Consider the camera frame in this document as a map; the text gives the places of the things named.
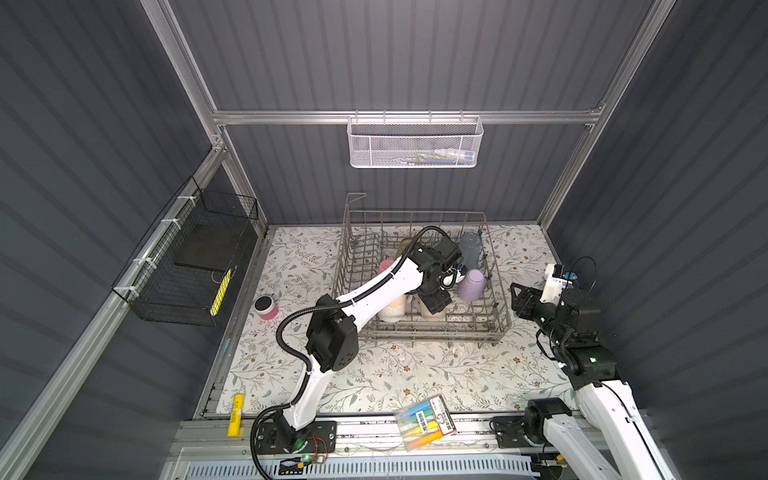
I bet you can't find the purple cup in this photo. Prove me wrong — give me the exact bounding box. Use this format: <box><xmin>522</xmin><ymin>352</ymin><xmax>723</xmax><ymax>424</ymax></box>
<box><xmin>457</xmin><ymin>269</ymin><xmax>486</xmax><ymax>303</ymax></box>

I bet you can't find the white mug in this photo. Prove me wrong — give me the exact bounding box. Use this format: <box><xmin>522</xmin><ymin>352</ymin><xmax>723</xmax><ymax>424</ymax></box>
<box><xmin>378</xmin><ymin>295</ymin><xmax>409</xmax><ymax>323</ymax></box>

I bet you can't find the pink cup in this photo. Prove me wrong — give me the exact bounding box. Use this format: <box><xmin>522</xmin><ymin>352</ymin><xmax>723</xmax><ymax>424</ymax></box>
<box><xmin>378</xmin><ymin>259</ymin><xmax>395</xmax><ymax>273</ymax></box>

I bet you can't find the blue plastic tumbler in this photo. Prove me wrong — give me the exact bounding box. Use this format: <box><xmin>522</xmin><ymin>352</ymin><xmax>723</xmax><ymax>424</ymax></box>
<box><xmin>459</xmin><ymin>231</ymin><xmax>483</xmax><ymax>270</ymax></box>

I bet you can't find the beige cup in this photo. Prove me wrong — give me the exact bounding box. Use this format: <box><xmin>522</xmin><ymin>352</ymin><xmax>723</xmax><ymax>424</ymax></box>
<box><xmin>418</xmin><ymin>303</ymin><xmax>446</xmax><ymax>321</ymax></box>

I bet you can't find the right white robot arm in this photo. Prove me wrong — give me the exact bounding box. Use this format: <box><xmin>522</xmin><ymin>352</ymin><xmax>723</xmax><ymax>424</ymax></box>
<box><xmin>489</xmin><ymin>279</ymin><xmax>677</xmax><ymax>479</ymax></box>

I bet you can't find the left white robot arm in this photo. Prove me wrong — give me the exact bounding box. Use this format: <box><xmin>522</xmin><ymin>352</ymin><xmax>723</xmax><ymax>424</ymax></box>
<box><xmin>252</xmin><ymin>226</ymin><xmax>462</xmax><ymax>453</ymax></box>

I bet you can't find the highlighter marker pack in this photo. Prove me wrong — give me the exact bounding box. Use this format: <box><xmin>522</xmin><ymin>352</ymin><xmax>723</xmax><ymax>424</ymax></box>
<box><xmin>395</xmin><ymin>394</ymin><xmax>457</xmax><ymax>451</ymax></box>

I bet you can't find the pink tape roll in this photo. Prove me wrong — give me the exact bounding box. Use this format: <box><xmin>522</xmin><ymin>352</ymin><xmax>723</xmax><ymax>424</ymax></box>
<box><xmin>254</xmin><ymin>295</ymin><xmax>279</xmax><ymax>321</ymax></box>

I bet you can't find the yellow highlighter in basket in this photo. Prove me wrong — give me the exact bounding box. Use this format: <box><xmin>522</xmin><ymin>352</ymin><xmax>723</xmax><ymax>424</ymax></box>
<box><xmin>209</xmin><ymin>269</ymin><xmax>233</xmax><ymax>317</ymax></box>

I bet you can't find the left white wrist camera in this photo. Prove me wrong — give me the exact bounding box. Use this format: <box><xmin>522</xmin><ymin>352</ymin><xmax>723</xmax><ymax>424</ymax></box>
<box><xmin>443</xmin><ymin>266</ymin><xmax>468</xmax><ymax>286</ymax></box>

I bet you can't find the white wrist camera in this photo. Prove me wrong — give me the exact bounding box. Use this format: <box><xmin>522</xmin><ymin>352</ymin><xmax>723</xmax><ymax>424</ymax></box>
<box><xmin>540</xmin><ymin>263</ymin><xmax>572</xmax><ymax>304</ymax></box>
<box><xmin>443</xmin><ymin>266</ymin><xmax>468</xmax><ymax>286</ymax></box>

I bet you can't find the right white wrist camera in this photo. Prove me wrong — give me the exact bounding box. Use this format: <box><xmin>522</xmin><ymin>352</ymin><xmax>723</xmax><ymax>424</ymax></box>
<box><xmin>540</xmin><ymin>263</ymin><xmax>572</xmax><ymax>304</ymax></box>

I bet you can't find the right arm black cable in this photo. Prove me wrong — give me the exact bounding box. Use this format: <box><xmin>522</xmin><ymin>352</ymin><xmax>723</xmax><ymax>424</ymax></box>
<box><xmin>563</xmin><ymin>256</ymin><xmax>599</xmax><ymax>292</ymax></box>

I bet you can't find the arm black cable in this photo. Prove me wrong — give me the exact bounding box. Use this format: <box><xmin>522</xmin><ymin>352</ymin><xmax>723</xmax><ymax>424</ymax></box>
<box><xmin>248</xmin><ymin>225</ymin><xmax>451</xmax><ymax>480</ymax></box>
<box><xmin>563</xmin><ymin>256</ymin><xmax>599</xmax><ymax>292</ymax></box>

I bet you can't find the grey wire dish rack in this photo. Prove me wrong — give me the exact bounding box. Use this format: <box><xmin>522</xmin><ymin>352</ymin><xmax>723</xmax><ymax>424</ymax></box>
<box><xmin>328</xmin><ymin>193</ymin><xmax>512</xmax><ymax>346</ymax></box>

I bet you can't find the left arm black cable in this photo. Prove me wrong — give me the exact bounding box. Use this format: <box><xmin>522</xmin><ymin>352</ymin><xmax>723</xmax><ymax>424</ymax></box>
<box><xmin>248</xmin><ymin>225</ymin><xmax>451</xmax><ymax>480</ymax></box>

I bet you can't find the white mesh wall basket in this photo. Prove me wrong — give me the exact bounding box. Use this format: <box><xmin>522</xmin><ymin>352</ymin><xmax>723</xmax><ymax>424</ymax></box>
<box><xmin>346</xmin><ymin>116</ymin><xmax>484</xmax><ymax>169</ymax></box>

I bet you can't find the yellow marker on rail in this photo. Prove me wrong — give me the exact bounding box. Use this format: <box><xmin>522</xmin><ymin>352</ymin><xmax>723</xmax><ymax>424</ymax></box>
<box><xmin>227</xmin><ymin>393</ymin><xmax>245</xmax><ymax>438</ymax></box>

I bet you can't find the black wire wall basket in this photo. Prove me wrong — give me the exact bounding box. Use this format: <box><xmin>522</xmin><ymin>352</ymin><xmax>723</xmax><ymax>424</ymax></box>
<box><xmin>113</xmin><ymin>180</ymin><xmax>264</xmax><ymax>327</ymax></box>

